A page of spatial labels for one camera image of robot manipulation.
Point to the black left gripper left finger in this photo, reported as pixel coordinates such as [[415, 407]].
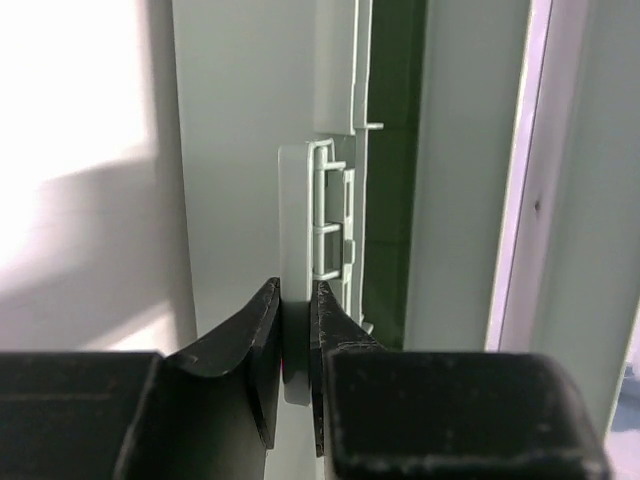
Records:
[[209, 410]]

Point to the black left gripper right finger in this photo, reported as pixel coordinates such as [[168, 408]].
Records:
[[382, 414]]

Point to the green toolbox with clear lid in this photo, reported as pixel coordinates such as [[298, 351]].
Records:
[[364, 143]]

